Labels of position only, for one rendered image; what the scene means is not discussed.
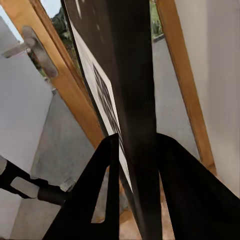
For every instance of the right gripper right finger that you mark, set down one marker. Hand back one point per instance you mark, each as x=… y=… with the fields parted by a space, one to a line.
x=200 y=206

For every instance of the door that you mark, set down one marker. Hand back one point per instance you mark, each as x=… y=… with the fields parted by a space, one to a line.
x=48 y=125

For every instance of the poster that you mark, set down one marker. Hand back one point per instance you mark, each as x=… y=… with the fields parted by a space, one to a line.
x=113 y=45

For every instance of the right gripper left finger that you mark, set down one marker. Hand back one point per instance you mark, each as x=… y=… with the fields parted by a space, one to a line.
x=73 y=222

